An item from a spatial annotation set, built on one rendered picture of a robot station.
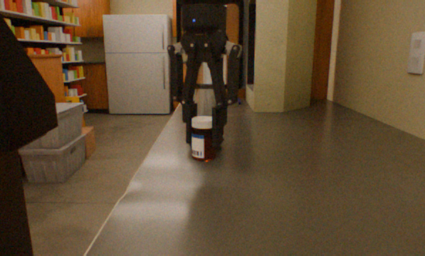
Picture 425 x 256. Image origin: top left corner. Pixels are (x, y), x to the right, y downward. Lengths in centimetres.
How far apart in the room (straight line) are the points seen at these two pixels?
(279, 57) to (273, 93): 13
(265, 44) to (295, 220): 86
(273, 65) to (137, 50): 513
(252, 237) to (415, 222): 23
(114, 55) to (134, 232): 597
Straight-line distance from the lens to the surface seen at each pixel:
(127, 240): 43
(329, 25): 169
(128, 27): 630
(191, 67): 57
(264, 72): 124
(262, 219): 47
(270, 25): 124
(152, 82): 623
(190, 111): 59
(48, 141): 322
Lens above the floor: 116
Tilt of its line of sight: 14 degrees down
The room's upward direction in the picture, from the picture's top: straight up
